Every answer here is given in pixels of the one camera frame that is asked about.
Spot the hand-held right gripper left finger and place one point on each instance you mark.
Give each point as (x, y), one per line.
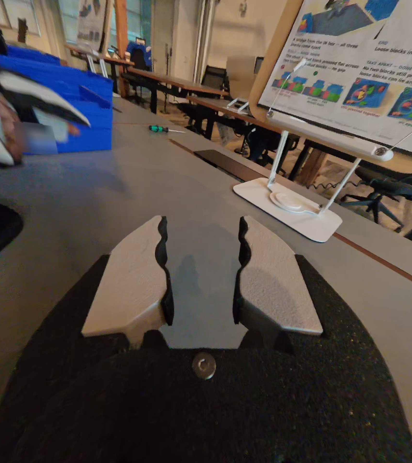
(130, 289)

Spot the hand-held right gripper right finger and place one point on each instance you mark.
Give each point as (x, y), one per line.
(282, 289)

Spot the blue bin with white label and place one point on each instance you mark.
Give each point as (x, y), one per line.
(94, 108)

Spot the wooden desk leg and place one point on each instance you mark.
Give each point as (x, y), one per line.
(313, 168)

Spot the wooden background desk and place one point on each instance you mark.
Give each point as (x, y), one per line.
(170, 78)
(213, 105)

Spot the black office chair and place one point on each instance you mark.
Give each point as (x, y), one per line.
(394, 189)
(214, 76)
(264, 145)

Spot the printed instruction sheet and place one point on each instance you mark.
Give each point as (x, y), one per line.
(365, 58)

